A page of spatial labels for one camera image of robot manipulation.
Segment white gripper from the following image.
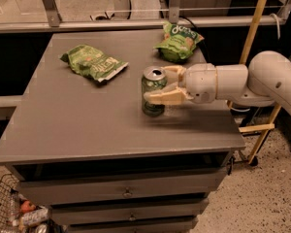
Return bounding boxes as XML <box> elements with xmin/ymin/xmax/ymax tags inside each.
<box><xmin>144</xmin><ymin>63</ymin><xmax>216</xmax><ymax>106</ymax></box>

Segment green snack bag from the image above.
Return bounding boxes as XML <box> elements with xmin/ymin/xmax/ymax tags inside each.
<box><xmin>155</xmin><ymin>21</ymin><xmax>204</xmax><ymax>63</ymax></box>

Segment green soda can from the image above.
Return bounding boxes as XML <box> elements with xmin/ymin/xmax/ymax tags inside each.
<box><xmin>141</xmin><ymin>65</ymin><xmax>169</xmax><ymax>117</ymax></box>

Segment plastic bottle in basket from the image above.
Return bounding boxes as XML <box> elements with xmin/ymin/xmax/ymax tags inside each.
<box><xmin>12</xmin><ymin>208</ymin><xmax>49</xmax><ymax>227</ymax></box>

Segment orange fruit in basket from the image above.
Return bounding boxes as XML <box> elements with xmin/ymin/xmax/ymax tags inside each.
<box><xmin>20</xmin><ymin>200</ymin><xmax>36</xmax><ymax>214</ymax></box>

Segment yellow wooden frame stand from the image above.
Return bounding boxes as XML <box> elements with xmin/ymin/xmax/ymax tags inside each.
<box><xmin>227</xmin><ymin>0</ymin><xmax>291</xmax><ymax>166</ymax></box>

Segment grey metal railing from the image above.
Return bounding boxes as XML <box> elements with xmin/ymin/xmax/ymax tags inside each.
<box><xmin>0</xmin><ymin>0</ymin><xmax>291</xmax><ymax>33</ymax></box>

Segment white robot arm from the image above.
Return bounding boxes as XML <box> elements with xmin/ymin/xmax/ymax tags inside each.
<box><xmin>144</xmin><ymin>50</ymin><xmax>291</xmax><ymax>116</ymax></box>

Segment grey drawer cabinet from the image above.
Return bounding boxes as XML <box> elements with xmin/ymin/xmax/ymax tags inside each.
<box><xmin>0</xmin><ymin>30</ymin><xmax>244</xmax><ymax>233</ymax></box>

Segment black wire basket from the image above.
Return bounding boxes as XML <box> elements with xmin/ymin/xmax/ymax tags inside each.
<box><xmin>0</xmin><ymin>174</ymin><xmax>20</xmax><ymax>233</ymax></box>

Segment green kettle chip bag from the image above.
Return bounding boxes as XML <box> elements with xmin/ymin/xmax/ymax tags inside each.
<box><xmin>60</xmin><ymin>45</ymin><xmax>128</xmax><ymax>83</ymax></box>

